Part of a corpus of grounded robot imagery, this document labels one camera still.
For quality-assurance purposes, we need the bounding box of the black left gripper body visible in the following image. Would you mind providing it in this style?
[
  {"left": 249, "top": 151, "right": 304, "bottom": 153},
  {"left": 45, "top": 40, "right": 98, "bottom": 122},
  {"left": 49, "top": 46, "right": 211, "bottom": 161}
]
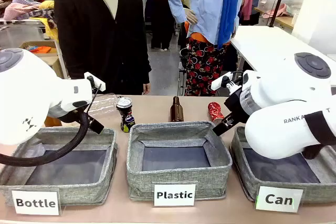
[{"left": 61, "top": 110, "right": 90, "bottom": 124}]

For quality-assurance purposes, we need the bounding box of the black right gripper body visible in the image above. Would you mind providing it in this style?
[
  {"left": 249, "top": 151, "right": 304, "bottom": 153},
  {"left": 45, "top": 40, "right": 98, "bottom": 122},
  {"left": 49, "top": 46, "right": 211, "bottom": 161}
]
[{"left": 224, "top": 87, "right": 250, "bottom": 124}]

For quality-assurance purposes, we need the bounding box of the crushed red can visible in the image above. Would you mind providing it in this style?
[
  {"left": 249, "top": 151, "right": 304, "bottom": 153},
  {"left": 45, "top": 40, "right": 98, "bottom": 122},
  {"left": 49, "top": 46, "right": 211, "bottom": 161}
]
[{"left": 207, "top": 102, "right": 225, "bottom": 125}]

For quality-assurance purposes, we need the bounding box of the clear plastic bottle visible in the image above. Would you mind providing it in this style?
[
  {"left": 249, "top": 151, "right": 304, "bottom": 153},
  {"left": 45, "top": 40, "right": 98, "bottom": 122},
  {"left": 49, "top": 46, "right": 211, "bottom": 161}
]
[{"left": 88, "top": 92, "right": 119, "bottom": 118}]

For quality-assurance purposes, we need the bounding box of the brown glass bottle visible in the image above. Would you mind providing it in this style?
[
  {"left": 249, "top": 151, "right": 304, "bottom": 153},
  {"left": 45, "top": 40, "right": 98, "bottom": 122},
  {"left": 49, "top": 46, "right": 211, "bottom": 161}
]
[{"left": 170, "top": 96, "right": 185, "bottom": 122}]

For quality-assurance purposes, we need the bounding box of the person's left forearm black sleeve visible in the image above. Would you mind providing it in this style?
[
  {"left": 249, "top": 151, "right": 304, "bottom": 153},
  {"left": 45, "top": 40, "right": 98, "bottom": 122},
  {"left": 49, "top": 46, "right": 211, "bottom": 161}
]
[{"left": 131, "top": 48, "right": 152, "bottom": 86}]

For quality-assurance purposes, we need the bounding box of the crushed black blue soda can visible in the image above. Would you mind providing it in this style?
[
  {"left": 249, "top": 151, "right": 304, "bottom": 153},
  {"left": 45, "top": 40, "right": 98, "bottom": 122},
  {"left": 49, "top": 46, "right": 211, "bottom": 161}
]
[{"left": 116, "top": 97, "right": 137, "bottom": 133}]

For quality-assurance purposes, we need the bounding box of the grey fabric basket can label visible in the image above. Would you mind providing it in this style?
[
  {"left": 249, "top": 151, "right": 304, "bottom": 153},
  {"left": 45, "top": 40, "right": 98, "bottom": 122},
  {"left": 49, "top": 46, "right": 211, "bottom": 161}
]
[{"left": 230, "top": 125, "right": 336, "bottom": 204}]

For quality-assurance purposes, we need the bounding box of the grey fabric basket bottle label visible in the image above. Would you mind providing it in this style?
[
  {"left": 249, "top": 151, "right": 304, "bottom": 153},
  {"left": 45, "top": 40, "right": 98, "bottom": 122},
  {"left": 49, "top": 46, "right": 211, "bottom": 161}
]
[{"left": 0, "top": 126, "right": 118, "bottom": 206}]

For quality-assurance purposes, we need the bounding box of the grey fabric basket plastic label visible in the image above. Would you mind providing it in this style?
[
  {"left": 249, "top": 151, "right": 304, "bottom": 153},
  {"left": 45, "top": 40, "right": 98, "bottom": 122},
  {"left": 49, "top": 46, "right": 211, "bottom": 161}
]
[{"left": 126, "top": 121, "right": 233, "bottom": 201}]

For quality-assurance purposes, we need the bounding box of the white Can sign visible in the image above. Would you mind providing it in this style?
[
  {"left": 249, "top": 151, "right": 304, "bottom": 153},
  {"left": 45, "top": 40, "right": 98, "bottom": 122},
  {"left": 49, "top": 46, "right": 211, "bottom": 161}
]
[{"left": 255, "top": 186, "right": 304, "bottom": 213}]

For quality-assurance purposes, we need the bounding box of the black red floral skirt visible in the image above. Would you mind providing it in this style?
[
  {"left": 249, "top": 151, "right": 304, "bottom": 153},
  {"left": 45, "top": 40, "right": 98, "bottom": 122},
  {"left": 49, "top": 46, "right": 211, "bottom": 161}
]
[{"left": 184, "top": 36, "right": 229, "bottom": 97}]

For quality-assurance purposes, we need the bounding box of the cardboard box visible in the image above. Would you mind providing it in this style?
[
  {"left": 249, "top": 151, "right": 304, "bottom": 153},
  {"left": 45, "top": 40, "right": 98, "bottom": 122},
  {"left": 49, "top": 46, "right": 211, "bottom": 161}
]
[{"left": 19, "top": 40, "right": 66, "bottom": 79}]

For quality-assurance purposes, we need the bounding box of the white folding table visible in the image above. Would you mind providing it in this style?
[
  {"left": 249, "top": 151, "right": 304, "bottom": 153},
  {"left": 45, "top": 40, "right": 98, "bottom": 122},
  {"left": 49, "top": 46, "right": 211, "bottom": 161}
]
[{"left": 230, "top": 26, "right": 336, "bottom": 78}]

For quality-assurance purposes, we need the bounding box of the person in black cardigan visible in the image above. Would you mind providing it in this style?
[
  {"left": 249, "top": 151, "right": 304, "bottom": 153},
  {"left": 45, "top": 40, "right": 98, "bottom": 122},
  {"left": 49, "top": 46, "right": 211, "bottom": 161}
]
[{"left": 54, "top": 0, "right": 152, "bottom": 95}]

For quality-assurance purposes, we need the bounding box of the white Plastic sign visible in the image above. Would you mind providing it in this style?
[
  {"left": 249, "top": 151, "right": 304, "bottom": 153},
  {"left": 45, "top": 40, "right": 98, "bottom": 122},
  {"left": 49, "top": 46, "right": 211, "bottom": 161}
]
[{"left": 153, "top": 184, "right": 196, "bottom": 207}]

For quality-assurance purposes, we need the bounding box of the white Bottle sign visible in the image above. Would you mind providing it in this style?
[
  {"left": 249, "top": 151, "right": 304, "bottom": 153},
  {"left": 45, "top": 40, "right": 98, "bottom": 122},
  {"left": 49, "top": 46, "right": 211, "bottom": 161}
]
[{"left": 11, "top": 189, "right": 60, "bottom": 216}]

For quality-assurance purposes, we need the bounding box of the wooden desk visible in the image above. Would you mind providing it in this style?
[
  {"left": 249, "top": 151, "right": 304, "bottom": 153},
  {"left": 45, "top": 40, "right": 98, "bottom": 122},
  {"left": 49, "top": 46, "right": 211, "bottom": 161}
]
[{"left": 254, "top": 7, "right": 295, "bottom": 30}]

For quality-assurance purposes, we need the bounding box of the blue scarf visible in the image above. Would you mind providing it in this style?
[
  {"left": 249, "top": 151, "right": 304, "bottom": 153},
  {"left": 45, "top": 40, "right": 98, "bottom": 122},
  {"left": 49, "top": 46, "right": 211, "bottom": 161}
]
[{"left": 217, "top": 0, "right": 245, "bottom": 49}]

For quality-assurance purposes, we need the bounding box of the pink cloth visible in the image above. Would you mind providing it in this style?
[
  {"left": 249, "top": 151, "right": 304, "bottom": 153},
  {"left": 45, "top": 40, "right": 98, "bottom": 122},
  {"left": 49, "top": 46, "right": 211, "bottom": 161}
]
[{"left": 263, "top": 3, "right": 291, "bottom": 19}]

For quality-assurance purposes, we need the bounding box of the mannequin in light blue shirt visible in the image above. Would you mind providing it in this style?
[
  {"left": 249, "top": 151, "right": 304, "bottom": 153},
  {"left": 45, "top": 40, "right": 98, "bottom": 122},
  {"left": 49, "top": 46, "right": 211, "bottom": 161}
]
[{"left": 167, "top": 0, "right": 248, "bottom": 46}]

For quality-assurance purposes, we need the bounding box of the person in dark clothes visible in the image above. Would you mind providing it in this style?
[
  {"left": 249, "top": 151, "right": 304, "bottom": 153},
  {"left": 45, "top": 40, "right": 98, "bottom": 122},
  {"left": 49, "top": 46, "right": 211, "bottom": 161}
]
[{"left": 150, "top": 0, "right": 176, "bottom": 51}]

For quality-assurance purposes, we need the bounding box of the pile of colourful clothes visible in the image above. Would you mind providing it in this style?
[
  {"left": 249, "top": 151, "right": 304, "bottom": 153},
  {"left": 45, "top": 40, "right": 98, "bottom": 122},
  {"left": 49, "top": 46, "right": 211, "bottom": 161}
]
[{"left": 0, "top": 0, "right": 56, "bottom": 23}]

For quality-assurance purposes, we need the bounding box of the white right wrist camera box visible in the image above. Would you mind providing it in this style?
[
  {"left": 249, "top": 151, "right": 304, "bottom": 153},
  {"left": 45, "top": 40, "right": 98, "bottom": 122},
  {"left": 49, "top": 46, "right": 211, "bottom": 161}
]
[{"left": 211, "top": 72, "right": 233, "bottom": 91}]

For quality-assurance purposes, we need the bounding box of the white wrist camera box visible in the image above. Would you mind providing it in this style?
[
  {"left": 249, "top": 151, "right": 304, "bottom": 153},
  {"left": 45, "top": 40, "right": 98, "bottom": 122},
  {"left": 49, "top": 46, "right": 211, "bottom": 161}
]
[
  {"left": 211, "top": 72, "right": 233, "bottom": 91},
  {"left": 83, "top": 71, "right": 107, "bottom": 91}
]

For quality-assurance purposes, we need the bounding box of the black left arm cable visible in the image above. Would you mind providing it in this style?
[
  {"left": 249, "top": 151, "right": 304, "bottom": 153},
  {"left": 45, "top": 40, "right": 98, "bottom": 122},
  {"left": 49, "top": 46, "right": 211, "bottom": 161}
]
[{"left": 0, "top": 84, "right": 102, "bottom": 167}]

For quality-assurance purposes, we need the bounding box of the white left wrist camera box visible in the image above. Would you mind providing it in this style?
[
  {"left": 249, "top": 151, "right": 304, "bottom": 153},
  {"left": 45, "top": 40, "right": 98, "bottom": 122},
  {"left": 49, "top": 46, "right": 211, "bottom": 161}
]
[{"left": 83, "top": 71, "right": 107, "bottom": 91}]

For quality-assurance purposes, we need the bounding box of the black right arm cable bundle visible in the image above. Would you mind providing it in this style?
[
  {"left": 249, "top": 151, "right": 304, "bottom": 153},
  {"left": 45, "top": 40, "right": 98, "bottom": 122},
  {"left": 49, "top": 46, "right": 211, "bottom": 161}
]
[{"left": 301, "top": 111, "right": 336, "bottom": 161}]

